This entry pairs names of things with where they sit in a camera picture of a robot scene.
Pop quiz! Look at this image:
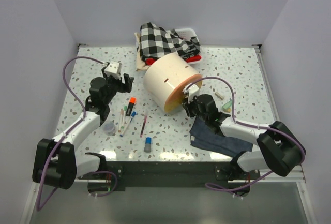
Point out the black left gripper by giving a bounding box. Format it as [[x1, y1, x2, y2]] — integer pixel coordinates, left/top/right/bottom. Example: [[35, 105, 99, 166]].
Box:
[[102, 68, 133, 106]]

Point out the small beige eraser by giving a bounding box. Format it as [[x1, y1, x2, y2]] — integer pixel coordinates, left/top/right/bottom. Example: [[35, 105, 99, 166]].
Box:
[[215, 92, 224, 100]]

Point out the green eraser clip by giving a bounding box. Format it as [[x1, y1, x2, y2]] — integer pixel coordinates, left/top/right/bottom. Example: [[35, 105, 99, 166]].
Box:
[[222, 100, 232, 113]]

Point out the beige round drawer organizer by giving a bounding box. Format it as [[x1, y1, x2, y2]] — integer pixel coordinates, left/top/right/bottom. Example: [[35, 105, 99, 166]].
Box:
[[143, 53, 202, 114]]

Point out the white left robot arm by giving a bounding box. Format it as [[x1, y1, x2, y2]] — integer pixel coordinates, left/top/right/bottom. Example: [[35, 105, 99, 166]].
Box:
[[32, 74, 134, 189]]

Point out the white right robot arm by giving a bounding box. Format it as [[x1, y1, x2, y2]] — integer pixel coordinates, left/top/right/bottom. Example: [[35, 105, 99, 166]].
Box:
[[182, 94, 306, 179]]

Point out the orange black highlighter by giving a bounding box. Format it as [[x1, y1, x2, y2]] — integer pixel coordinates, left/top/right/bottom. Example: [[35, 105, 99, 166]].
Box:
[[126, 97, 136, 116]]

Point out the green cap marker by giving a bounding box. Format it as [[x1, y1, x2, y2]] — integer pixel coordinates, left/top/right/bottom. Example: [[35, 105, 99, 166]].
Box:
[[121, 106, 127, 129]]

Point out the dark blue towel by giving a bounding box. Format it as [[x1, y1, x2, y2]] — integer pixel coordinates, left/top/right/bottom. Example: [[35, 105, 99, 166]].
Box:
[[190, 118, 253, 157]]

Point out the beige cap marker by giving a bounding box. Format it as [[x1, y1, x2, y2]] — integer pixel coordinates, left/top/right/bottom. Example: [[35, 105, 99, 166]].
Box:
[[118, 108, 124, 133]]

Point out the blue cap marker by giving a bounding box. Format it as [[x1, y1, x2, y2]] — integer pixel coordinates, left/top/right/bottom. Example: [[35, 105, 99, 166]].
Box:
[[120, 111, 137, 137]]

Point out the dark red pen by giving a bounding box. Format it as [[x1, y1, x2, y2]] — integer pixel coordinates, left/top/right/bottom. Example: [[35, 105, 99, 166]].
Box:
[[140, 114, 148, 138]]

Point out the small clear round container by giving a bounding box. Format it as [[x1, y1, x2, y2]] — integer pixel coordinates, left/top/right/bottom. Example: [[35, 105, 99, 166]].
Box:
[[101, 121, 117, 136]]

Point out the black white checkered cloth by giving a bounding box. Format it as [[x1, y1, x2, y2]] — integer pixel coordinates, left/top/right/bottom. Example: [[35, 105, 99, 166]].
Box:
[[139, 22, 201, 61]]

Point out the blue grey stamp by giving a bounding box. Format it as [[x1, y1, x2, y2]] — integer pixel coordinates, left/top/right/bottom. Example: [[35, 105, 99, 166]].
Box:
[[144, 137, 152, 153]]

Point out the white plastic basket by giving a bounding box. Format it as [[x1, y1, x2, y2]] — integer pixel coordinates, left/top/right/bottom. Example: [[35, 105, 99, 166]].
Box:
[[175, 28, 203, 66]]

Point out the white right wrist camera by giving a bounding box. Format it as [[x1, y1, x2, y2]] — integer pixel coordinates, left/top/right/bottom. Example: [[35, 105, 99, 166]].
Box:
[[183, 84, 200, 103]]

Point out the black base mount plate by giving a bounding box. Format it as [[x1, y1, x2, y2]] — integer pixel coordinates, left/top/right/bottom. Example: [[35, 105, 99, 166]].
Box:
[[79, 161, 260, 193]]

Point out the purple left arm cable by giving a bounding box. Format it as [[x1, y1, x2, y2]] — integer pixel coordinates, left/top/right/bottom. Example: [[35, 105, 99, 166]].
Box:
[[35, 56, 118, 212]]

